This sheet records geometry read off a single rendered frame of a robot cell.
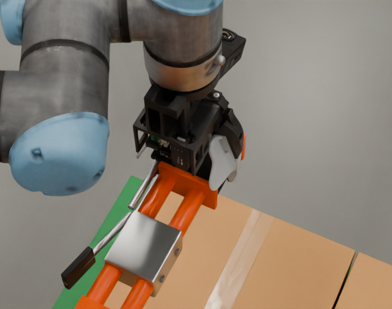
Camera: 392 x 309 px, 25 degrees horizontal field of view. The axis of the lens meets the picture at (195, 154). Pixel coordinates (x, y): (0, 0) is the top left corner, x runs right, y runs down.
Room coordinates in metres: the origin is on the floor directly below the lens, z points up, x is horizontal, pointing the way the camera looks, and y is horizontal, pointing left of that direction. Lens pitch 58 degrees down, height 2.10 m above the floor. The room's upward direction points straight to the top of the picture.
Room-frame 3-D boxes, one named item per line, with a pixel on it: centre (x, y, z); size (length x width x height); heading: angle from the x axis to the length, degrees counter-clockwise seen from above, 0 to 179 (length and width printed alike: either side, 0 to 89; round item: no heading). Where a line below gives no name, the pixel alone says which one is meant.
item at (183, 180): (0.55, -0.01, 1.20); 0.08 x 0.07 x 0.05; 153
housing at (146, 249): (0.43, 0.06, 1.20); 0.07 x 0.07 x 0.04; 63
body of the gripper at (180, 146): (0.53, 0.01, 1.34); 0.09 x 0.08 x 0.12; 154
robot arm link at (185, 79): (0.54, 0.01, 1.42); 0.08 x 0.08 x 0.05
